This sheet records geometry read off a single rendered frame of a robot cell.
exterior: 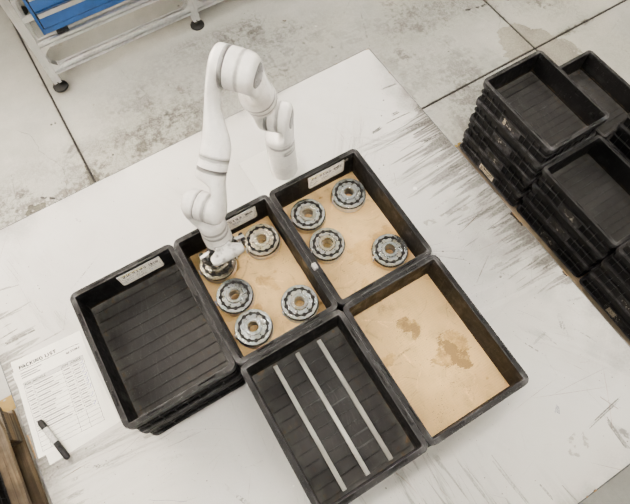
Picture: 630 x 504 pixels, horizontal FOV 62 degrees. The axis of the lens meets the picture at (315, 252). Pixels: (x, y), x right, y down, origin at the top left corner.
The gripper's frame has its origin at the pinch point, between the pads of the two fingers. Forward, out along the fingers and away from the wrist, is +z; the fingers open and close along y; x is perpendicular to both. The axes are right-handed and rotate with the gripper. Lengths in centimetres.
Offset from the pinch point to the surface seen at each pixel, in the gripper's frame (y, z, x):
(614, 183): -151, 48, 29
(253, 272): -4.6, 2.3, 6.7
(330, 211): -33.8, 2.5, 1.2
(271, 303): -4.6, 2.3, 17.6
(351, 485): 1, 2, 68
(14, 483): 105, 71, 7
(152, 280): 21.5, 2.4, -6.1
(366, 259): -34.6, 2.4, 20.0
